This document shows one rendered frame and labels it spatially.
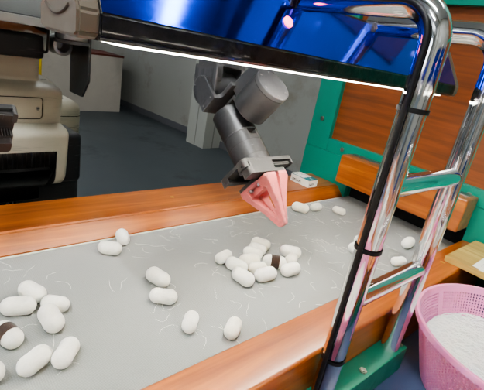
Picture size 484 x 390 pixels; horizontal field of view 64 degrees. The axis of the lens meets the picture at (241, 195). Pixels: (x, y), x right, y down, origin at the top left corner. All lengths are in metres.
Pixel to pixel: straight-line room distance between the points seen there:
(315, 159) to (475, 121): 0.67
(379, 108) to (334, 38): 0.56
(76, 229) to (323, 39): 0.44
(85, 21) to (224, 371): 0.32
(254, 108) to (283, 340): 0.32
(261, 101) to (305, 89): 3.08
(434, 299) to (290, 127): 3.15
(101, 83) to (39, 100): 4.42
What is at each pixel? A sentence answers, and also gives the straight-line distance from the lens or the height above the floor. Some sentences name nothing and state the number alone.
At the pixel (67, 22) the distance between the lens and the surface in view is 0.31.
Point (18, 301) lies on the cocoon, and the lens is 0.50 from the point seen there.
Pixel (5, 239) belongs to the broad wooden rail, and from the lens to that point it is 0.62.
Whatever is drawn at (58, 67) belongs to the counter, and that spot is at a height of 0.50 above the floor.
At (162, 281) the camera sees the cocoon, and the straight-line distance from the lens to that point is 0.53.
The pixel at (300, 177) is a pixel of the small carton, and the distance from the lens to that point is 0.99.
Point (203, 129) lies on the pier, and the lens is 4.24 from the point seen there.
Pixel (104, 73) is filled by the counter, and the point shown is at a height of 0.49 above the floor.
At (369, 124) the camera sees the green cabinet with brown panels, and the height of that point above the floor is 0.93.
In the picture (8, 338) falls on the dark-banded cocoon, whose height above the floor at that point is 0.76.
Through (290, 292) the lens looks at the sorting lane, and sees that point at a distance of 0.58.
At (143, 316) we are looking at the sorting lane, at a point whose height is 0.74.
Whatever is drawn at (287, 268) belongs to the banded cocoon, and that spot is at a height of 0.76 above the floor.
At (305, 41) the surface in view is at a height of 1.07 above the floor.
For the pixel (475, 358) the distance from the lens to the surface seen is 0.63.
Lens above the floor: 1.05
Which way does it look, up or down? 20 degrees down
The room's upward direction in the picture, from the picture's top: 11 degrees clockwise
